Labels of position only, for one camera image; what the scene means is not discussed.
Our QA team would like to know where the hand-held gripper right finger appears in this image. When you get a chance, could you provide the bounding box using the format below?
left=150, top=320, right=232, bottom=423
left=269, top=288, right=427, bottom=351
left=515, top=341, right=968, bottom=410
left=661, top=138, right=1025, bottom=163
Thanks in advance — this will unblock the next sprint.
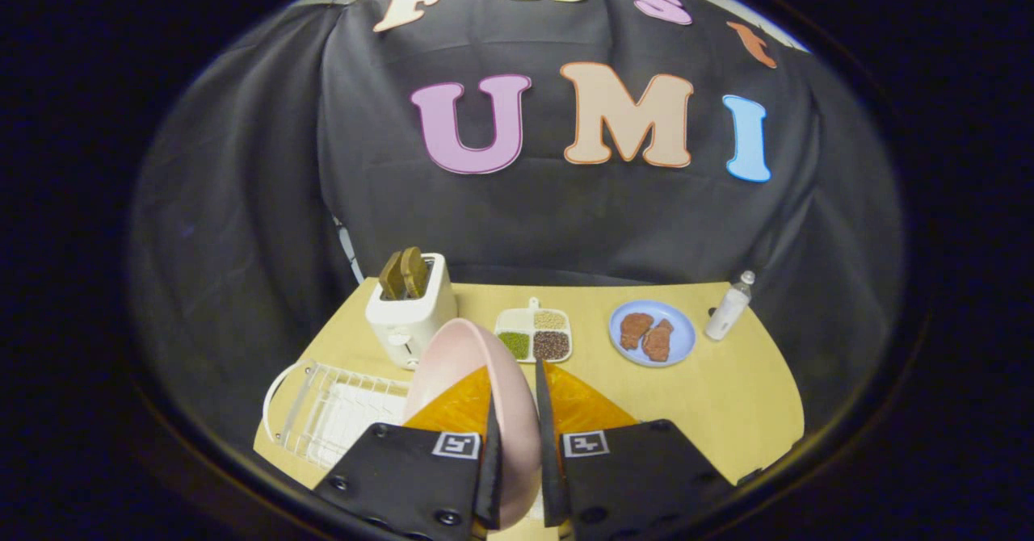
left=535, top=357, right=738, bottom=541

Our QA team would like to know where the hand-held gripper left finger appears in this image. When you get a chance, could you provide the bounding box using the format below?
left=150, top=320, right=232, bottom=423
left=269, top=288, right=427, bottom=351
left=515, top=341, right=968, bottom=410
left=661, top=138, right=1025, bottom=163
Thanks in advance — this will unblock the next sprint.
left=313, top=365, right=503, bottom=541

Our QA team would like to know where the pink plate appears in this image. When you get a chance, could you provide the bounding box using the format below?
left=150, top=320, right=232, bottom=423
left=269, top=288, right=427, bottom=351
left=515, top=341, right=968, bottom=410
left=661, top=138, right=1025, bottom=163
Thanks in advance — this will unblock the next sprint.
left=402, top=318, right=542, bottom=531

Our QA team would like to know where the white wire dish rack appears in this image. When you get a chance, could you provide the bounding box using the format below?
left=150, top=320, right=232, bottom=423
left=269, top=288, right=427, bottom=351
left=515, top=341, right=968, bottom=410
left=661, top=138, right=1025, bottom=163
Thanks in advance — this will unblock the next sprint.
left=263, top=359, right=413, bottom=471

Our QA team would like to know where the blue plate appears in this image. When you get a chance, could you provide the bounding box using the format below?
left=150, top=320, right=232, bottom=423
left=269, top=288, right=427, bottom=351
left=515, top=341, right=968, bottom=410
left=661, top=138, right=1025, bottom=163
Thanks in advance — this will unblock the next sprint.
left=608, top=300, right=696, bottom=368

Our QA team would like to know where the white divided tray with beans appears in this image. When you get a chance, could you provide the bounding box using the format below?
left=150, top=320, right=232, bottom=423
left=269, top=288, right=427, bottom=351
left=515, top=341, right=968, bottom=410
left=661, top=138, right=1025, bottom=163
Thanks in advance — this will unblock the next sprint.
left=494, top=297, right=574, bottom=364

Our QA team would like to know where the brown meat piece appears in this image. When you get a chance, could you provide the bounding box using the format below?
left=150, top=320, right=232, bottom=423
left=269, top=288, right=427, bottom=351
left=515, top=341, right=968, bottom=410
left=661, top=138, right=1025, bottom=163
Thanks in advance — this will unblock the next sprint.
left=642, top=319, right=675, bottom=363
left=620, top=312, right=655, bottom=351

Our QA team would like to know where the white toaster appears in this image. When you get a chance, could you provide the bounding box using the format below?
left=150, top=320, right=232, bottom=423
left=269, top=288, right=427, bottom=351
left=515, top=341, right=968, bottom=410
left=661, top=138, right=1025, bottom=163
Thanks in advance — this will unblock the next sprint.
left=365, top=252, right=458, bottom=371

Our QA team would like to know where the brown toast slice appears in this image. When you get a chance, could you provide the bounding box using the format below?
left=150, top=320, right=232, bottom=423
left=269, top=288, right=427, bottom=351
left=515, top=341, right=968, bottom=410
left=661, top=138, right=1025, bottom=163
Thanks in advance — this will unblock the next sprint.
left=380, top=251, right=405, bottom=301
left=400, top=246, right=431, bottom=300

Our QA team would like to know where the clear plastic bottle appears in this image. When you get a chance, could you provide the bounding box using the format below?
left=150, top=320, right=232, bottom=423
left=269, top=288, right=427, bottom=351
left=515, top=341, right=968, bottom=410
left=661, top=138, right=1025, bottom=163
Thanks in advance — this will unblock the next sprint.
left=704, top=270, right=757, bottom=342

